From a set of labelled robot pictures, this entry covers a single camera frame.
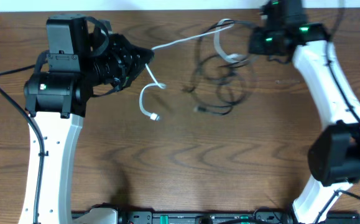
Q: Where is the long black usb cable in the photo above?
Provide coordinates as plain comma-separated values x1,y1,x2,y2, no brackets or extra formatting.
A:
181,20,258,116

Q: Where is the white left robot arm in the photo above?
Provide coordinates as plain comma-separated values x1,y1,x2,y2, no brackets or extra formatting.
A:
19,14,154,223

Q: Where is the white usb cable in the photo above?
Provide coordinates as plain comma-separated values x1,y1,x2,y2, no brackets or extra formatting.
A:
139,18,249,121

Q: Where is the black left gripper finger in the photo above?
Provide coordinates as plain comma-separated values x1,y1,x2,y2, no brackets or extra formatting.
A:
130,44,154,62
125,56,150,88

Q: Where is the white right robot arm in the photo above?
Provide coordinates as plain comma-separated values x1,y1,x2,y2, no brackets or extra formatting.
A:
249,0,360,223

